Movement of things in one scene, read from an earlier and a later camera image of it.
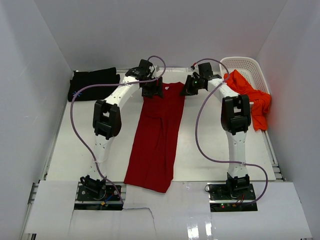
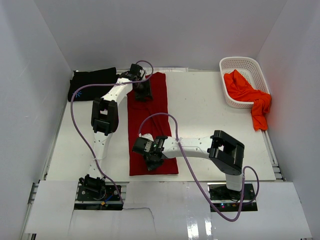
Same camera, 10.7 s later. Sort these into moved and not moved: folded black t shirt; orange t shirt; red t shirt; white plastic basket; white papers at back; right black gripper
Moved: right black gripper; red t shirt
Not moved: white papers at back; orange t shirt; white plastic basket; folded black t shirt
